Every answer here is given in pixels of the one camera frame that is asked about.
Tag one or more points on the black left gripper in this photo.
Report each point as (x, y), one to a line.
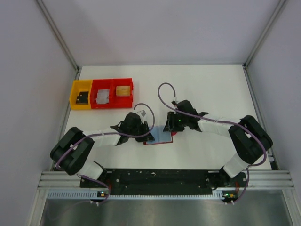
(144, 131)

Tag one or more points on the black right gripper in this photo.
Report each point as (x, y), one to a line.
(171, 123)

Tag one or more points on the red leather card holder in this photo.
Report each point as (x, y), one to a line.
(160, 136)

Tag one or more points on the gold credit card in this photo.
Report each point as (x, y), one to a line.
(123, 91)

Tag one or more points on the silver VIP credit card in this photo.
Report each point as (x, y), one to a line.
(100, 94)

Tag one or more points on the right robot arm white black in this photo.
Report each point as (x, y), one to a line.
(250, 140)

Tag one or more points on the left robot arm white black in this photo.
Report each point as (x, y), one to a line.
(72, 153)

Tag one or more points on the silver card in bin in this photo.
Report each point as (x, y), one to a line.
(106, 99)

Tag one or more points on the red plastic bin right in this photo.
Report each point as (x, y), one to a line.
(122, 102)

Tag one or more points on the red plastic bin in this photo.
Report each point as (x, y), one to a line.
(97, 85)
(122, 102)

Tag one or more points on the red plastic bin middle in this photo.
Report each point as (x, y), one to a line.
(97, 85)

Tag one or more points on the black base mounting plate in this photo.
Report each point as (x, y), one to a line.
(169, 181)

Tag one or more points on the yellow plastic bin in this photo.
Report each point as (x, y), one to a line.
(78, 86)

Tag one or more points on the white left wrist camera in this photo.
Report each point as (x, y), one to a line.
(140, 113)

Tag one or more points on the white slotted cable duct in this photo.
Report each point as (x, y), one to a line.
(100, 195)

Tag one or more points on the aluminium front frame rail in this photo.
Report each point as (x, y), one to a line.
(259, 180)

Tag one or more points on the aluminium left frame post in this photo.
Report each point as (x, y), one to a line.
(56, 33)

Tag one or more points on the aluminium frame post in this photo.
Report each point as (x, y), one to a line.
(281, 4)
(56, 33)

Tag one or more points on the aluminium right frame post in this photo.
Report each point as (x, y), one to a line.
(281, 4)

